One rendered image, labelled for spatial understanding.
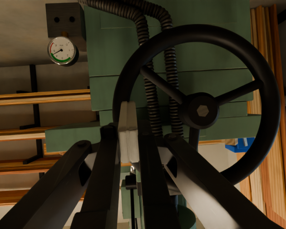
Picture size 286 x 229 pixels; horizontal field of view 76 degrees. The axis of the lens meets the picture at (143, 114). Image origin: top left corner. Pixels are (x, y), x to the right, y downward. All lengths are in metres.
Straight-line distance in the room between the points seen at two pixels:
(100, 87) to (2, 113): 3.35
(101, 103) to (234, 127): 0.36
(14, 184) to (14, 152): 0.53
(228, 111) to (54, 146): 0.47
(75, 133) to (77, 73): 2.75
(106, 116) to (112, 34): 0.21
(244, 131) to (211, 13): 0.33
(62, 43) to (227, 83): 0.42
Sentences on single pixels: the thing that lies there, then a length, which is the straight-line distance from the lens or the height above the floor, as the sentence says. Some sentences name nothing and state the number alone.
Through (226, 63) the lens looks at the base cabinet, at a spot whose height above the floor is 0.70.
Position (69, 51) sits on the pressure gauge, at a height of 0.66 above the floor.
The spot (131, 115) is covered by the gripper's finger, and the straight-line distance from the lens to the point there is 0.16.
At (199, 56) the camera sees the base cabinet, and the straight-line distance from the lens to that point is 0.53.
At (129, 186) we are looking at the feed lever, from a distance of 0.83.
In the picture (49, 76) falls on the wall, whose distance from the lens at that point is 3.41.
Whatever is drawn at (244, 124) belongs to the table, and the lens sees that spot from 0.57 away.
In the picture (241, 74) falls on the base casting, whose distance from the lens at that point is 0.57.
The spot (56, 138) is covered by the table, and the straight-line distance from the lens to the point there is 0.53.
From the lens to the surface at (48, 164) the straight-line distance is 3.01.
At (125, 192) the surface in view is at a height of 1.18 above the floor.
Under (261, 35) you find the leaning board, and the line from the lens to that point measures 1.99.
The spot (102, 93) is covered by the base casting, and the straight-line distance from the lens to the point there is 0.49.
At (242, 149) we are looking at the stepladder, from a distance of 1.48.
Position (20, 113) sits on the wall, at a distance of 3.62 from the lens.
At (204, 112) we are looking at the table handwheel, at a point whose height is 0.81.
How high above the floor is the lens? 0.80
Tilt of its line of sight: 2 degrees up
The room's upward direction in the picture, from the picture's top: 176 degrees clockwise
